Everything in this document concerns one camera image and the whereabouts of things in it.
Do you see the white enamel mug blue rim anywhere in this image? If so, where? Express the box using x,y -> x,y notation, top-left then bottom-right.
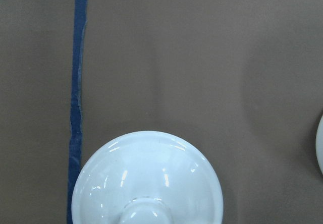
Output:
315,117 -> 323,173

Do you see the white ceramic lid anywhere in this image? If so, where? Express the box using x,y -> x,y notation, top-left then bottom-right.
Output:
71,131 -> 224,223

